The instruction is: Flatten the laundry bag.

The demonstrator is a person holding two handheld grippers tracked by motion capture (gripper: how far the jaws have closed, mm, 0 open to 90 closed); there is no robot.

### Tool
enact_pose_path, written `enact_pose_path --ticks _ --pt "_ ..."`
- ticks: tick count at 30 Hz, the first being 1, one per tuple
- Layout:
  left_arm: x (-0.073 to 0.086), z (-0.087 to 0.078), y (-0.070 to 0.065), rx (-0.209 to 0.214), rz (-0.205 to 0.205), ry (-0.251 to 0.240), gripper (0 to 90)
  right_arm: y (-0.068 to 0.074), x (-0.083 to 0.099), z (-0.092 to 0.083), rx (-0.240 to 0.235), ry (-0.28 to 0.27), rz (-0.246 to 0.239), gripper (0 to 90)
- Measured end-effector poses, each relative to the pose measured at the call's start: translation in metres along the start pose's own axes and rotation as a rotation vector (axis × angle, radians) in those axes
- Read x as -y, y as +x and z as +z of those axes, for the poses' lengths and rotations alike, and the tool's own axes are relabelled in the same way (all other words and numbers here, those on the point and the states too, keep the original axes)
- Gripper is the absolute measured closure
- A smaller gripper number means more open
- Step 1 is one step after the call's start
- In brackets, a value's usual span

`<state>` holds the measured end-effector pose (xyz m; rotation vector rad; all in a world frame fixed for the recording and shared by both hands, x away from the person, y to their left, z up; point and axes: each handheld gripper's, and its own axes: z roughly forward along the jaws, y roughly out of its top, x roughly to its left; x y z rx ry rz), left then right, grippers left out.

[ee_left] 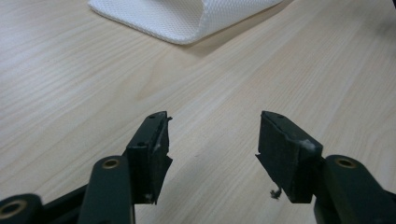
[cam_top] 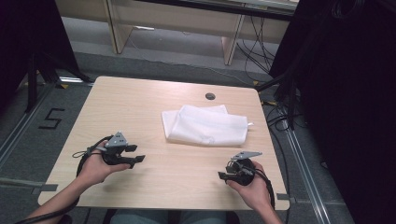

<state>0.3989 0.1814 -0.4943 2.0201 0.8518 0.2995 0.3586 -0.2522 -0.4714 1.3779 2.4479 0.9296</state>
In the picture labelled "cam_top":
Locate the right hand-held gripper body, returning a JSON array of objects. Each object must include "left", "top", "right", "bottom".
[{"left": 226, "top": 151, "right": 263, "bottom": 187}]

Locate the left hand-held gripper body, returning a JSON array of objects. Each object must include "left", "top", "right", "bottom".
[{"left": 102, "top": 131, "right": 130, "bottom": 166}]

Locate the white zippered cloth bag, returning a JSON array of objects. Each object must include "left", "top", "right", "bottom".
[{"left": 161, "top": 104, "right": 255, "bottom": 147}]

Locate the person's right hand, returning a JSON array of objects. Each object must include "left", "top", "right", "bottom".
[{"left": 226, "top": 160, "right": 271, "bottom": 213}]

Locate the person's left hand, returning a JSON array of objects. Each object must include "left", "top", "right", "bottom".
[{"left": 76, "top": 148, "right": 132, "bottom": 188}]

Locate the black metal stand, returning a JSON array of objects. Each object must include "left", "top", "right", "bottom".
[
  {"left": 25, "top": 50, "right": 94, "bottom": 114},
  {"left": 255, "top": 60, "right": 302, "bottom": 131}
]

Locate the black curtain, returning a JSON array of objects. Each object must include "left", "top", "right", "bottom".
[
  {"left": 0, "top": 0, "right": 80, "bottom": 111},
  {"left": 269, "top": 0, "right": 396, "bottom": 224}
]

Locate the light wooden desk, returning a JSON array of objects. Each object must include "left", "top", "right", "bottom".
[{"left": 55, "top": 0, "right": 300, "bottom": 66}]

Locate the right hand-held gripper black cable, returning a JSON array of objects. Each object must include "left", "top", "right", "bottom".
[{"left": 252, "top": 168, "right": 276, "bottom": 210}]

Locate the hand-held gripper black cable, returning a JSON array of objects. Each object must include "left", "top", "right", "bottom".
[
  {"left": 13, "top": 134, "right": 114, "bottom": 224},
  {"left": 252, "top": 168, "right": 276, "bottom": 210}
]

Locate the left hand-held gripper black cable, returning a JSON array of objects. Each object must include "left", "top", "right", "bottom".
[{"left": 13, "top": 134, "right": 114, "bottom": 224}]

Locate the aluminium floor rail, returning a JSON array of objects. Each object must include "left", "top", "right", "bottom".
[
  {"left": 281, "top": 119, "right": 332, "bottom": 224},
  {"left": 0, "top": 83, "right": 53, "bottom": 169}
]

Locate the bunch of black floor cables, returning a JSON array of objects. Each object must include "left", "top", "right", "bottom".
[{"left": 235, "top": 14, "right": 278, "bottom": 82}]

